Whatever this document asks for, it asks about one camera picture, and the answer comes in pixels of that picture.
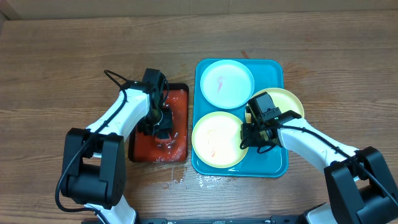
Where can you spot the yellow plate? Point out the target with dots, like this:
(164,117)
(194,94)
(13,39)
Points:
(216,140)
(285,100)

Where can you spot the teal plastic tray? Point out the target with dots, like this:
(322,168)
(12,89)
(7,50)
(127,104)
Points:
(273,164)

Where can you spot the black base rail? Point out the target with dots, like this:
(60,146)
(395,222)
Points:
(275,219)

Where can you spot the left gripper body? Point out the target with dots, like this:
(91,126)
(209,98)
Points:
(157,121)

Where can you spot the black tray with red water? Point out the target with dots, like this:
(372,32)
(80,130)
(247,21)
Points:
(143,148)

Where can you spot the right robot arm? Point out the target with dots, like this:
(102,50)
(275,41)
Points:
(361,188)

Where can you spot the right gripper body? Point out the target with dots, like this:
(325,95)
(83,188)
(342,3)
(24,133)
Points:
(249,137)

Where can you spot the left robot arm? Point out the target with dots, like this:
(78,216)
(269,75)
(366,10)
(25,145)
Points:
(94,169)

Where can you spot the light blue plate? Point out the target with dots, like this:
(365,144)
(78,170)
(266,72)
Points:
(227,84)

